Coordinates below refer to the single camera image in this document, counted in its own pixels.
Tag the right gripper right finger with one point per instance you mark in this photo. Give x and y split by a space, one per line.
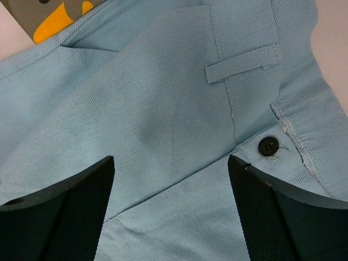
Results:
283 222

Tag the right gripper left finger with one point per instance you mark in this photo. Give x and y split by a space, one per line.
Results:
61 222

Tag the light blue trousers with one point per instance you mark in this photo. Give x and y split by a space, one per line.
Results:
171 89

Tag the camouflage folded trousers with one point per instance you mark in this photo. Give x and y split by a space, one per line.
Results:
43 19

